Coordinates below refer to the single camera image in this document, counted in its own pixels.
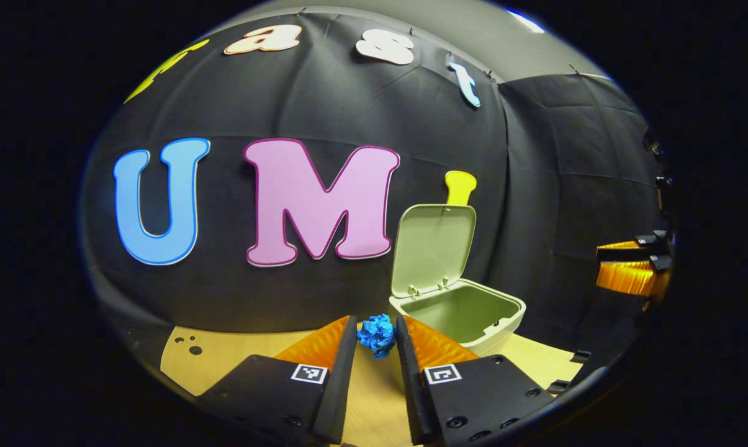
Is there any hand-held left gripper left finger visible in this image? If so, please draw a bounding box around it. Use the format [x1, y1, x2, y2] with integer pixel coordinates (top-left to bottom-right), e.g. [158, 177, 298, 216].
[197, 315, 357, 445]

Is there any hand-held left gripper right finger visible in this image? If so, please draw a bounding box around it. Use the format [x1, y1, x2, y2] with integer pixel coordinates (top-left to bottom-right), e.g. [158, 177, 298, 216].
[396, 315, 559, 446]

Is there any pale green garbage bin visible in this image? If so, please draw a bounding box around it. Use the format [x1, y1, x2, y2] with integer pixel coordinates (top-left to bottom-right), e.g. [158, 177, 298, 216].
[388, 204, 527, 359]

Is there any ceiling light strip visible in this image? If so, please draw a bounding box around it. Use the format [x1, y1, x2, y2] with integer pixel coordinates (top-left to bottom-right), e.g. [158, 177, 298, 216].
[507, 7, 546, 34]

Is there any blue paper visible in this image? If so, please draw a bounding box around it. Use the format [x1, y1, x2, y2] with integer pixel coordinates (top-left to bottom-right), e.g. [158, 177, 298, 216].
[357, 314, 397, 359]

